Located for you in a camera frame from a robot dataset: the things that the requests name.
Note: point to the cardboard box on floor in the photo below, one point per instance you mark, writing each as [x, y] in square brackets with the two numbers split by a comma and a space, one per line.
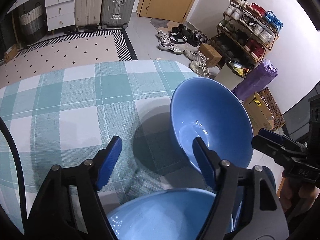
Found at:
[10, 53]

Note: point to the beige suitcase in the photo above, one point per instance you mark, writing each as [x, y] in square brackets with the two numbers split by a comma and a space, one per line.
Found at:
[87, 12]

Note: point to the woven laundry basket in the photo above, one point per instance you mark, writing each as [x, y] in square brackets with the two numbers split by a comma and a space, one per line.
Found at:
[32, 24]

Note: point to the teal plaid tablecloth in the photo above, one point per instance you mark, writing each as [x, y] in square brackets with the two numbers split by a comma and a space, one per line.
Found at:
[67, 116]

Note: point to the yellow cardboard box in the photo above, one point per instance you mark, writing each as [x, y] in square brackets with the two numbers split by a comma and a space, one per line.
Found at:
[263, 111]

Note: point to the cardboard box by rack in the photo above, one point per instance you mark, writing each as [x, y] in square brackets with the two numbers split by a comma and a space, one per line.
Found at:
[212, 55]

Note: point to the right hand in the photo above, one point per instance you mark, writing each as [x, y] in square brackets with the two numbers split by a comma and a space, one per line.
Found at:
[288, 194]

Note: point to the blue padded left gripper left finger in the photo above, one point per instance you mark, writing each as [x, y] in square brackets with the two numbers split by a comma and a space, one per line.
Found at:
[105, 161]

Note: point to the grey white sneaker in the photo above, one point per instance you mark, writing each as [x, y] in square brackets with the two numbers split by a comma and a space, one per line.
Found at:
[170, 48]

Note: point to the white drawer cabinet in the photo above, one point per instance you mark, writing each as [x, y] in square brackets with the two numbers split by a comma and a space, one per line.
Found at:
[60, 13]

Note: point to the shoe rack with shoes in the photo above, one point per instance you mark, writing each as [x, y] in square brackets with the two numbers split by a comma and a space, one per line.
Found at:
[246, 33]

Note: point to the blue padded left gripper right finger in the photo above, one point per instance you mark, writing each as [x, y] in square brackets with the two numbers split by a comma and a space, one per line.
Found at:
[208, 162]

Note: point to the silver grey suitcase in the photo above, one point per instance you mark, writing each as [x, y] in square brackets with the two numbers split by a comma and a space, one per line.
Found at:
[116, 13]

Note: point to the purple rolled mat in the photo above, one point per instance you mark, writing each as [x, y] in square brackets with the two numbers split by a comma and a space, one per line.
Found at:
[256, 80]

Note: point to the black sandal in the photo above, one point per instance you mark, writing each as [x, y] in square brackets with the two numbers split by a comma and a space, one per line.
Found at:
[178, 39]

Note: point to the patterned rug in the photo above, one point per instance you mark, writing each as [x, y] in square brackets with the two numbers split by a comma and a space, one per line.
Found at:
[68, 51]

